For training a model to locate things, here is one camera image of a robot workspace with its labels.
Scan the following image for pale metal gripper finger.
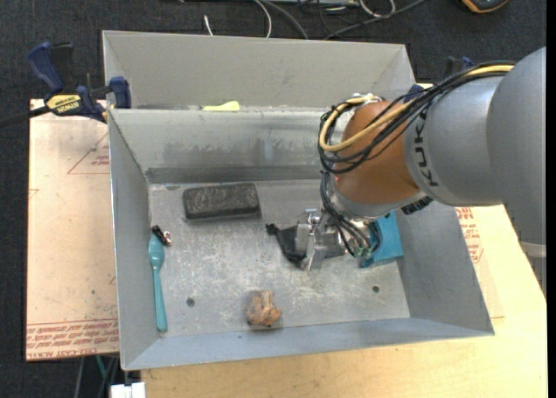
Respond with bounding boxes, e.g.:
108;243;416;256
301;241;327;273
296;208;323;242

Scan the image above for blue box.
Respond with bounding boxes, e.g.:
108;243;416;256
358;210;406;269

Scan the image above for brown lumpy toy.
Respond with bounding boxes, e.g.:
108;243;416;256
245;289;283;328

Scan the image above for grey metal bin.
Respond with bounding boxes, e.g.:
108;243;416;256
102;30;495;372

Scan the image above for dark green flat block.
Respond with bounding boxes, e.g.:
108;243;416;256
182;182;262;221

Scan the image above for yellow cloth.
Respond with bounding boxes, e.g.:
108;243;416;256
202;100;242;112

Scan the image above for teal plastic spoon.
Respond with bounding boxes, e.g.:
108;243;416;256
147;233;169;333

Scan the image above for brown cardboard board, red print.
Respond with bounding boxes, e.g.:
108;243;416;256
25;98;507;362

